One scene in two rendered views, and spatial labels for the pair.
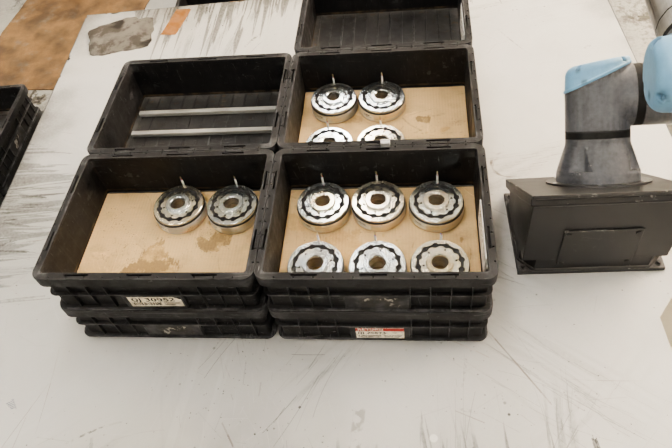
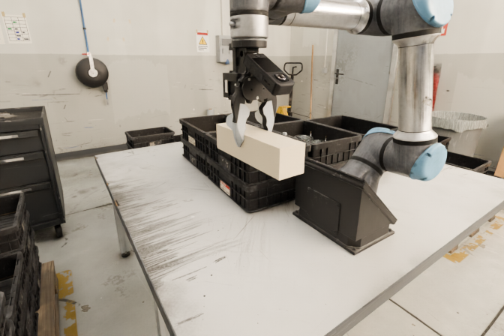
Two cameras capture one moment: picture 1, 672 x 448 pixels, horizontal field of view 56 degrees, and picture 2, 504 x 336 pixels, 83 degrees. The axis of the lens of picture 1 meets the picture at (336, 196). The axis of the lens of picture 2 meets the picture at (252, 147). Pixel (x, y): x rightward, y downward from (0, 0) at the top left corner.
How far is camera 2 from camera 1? 1.08 m
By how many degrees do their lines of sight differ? 50
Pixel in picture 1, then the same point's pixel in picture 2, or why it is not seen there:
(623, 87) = (379, 139)
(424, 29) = not seen: hidden behind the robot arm
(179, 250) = not seen: hidden behind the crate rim
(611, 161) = (351, 169)
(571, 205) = (308, 165)
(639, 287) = (331, 250)
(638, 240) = (338, 214)
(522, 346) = (256, 225)
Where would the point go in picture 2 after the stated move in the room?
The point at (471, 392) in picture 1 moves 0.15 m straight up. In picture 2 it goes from (220, 219) to (219, 181)
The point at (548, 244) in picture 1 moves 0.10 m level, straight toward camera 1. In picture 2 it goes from (303, 196) to (275, 198)
